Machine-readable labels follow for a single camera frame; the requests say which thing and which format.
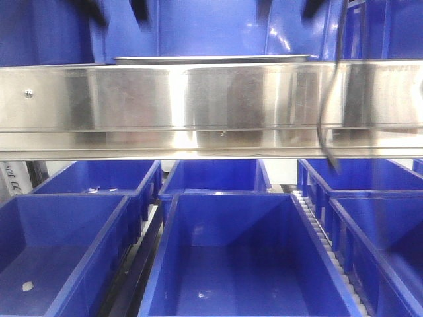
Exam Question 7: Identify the silver metal tray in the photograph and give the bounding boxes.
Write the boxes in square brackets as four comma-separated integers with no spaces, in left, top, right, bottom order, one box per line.
[114,55,309,65]

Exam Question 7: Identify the blue rear center bin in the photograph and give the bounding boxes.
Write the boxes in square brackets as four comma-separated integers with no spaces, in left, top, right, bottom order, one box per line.
[158,159,272,219]

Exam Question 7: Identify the blue bin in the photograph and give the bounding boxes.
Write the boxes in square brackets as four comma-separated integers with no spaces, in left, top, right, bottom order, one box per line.
[1,195,130,316]
[342,1,422,59]
[31,160,162,244]
[139,194,360,316]
[91,1,342,63]
[158,159,272,219]
[297,158,422,220]
[330,198,422,316]

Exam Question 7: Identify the blue rear left bin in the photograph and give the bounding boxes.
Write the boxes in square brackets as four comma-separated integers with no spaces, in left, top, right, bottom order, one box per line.
[31,160,162,244]

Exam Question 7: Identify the blue lower center bin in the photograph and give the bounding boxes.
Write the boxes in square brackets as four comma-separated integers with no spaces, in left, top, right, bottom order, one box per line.
[139,194,360,316]

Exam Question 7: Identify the blue rear right bin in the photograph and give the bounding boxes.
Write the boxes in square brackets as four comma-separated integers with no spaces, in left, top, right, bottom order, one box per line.
[297,158,422,220]

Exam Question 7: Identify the white roller track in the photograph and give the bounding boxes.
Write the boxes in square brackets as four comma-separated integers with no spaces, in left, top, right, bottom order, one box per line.
[292,190,369,316]

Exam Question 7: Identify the blue upper center bin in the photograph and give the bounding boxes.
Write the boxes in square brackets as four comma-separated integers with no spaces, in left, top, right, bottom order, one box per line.
[91,1,342,63]

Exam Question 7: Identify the blue lower left bin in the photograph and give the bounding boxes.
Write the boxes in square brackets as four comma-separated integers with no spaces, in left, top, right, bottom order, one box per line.
[1,195,130,316]

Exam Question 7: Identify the blue lower right bin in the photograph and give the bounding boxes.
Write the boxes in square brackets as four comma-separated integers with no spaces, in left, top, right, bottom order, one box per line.
[330,198,422,316]

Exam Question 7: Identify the blue upper right bin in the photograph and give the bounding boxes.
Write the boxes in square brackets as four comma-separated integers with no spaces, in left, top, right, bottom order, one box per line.
[342,1,422,59]

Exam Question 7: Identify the stainless steel shelf rail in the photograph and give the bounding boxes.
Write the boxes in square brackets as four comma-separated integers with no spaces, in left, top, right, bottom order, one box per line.
[1,60,422,160]

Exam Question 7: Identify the black hanging cable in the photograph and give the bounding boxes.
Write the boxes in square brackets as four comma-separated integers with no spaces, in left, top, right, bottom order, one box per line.
[316,0,350,172]

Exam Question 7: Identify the steel rail bolt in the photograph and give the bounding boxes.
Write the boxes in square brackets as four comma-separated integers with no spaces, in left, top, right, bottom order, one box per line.
[24,89,34,99]

